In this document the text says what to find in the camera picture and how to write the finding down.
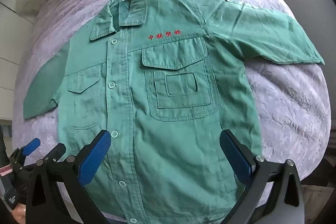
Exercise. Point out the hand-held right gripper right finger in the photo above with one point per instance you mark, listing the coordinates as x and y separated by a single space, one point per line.
235 158

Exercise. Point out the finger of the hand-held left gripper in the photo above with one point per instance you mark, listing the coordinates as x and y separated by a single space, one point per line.
56 151
32 146

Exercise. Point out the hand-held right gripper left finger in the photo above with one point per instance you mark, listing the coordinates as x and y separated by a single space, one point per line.
95 158

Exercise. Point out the green work shirt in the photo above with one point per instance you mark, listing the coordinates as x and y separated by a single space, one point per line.
170 134

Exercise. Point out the person's left hand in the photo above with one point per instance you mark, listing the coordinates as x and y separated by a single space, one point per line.
19 214

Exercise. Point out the purple plush blanket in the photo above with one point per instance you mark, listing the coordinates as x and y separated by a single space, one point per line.
283 98

